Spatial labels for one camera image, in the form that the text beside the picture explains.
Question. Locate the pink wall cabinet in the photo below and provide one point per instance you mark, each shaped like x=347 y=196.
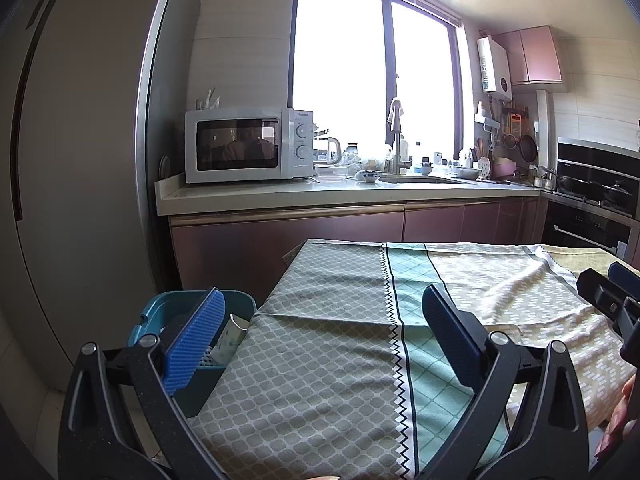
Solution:
x=532 y=55

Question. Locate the patterned green beige tablecloth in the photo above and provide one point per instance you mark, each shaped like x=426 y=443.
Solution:
x=325 y=360

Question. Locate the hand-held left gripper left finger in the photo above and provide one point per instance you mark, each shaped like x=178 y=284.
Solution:
x=197 y=342

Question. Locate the person's right hand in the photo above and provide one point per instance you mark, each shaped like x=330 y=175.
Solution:
x=625 y=415

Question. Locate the kitchen sink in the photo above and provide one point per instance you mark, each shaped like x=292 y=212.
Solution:
x=425 y=180

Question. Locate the wall utensil rack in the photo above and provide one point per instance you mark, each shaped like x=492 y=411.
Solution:
x=487 y=122

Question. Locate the clear glass food container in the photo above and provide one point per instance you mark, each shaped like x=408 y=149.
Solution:
x=331 y=171

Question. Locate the black built-in oven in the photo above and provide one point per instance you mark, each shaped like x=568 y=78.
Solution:
x=585 y=232

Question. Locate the steel kitchen faucet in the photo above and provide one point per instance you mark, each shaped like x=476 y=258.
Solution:
x=397 y=160

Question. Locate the pink bowl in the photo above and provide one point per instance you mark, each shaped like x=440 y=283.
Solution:
x=504 y=166

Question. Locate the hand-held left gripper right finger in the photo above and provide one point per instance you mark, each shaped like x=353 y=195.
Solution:
x=452 y=342

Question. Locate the blue patterned bowl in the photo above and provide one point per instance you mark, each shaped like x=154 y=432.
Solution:
x=369 y=175

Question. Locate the white water heater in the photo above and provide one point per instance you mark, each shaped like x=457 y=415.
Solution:
x=495 y=67

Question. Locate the white microwave oven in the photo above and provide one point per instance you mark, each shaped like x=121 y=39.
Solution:
x=235 y=145

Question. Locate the white plastic holder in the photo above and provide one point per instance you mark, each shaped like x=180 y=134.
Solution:
x=209 y=100

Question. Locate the yellow cloth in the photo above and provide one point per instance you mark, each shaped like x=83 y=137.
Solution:
x=585 y=257

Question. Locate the shallow grey basin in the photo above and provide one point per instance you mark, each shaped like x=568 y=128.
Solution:
x=466 y=172

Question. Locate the white foam fruit net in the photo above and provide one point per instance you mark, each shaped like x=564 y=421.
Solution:
x=207 y=358

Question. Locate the black lidded pot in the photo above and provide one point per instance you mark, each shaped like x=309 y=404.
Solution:
x=619 y=197

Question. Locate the orange grater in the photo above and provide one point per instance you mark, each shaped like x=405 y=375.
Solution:
x=515 y=124

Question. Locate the hanging frying pan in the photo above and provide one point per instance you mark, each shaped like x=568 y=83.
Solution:
x=528 y=147

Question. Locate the large kitchen window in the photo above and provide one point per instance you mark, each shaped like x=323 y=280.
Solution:
x=340 y=60

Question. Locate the black wok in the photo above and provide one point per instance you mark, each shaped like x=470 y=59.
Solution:
x=577 y=186

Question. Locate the blue plastic bin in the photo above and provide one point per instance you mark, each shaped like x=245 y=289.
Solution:
x=150 y=310

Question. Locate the white dotted trivet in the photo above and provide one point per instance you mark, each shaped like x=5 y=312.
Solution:
x=483 y=166

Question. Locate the glass kettle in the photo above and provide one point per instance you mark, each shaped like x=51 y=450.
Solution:
x=330 y=150

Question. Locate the kitchen counter with brown cabinets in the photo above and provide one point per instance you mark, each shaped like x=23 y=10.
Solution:
x=280 y=230

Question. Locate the white soap bottle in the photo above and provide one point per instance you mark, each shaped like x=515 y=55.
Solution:
x=404 y=150

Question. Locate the black range hood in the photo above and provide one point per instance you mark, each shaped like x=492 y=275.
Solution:
x=597 y=157

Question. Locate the blue patterned jar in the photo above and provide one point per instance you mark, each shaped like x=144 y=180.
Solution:
x=352 y=154

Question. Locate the cloth hung on faucet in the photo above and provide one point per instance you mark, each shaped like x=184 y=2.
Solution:
x=394 y=120

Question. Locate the grey refrigerator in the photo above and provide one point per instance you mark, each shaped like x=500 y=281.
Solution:
x=85 y=160

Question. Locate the clear plastic bag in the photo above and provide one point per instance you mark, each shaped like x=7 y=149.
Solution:
x=372 y=162

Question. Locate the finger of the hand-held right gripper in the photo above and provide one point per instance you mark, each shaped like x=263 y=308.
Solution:
x=605 y=295
x=625 y=275

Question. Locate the white blue-dotted paper cup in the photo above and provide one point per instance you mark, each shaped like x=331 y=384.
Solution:
x=230 y=340

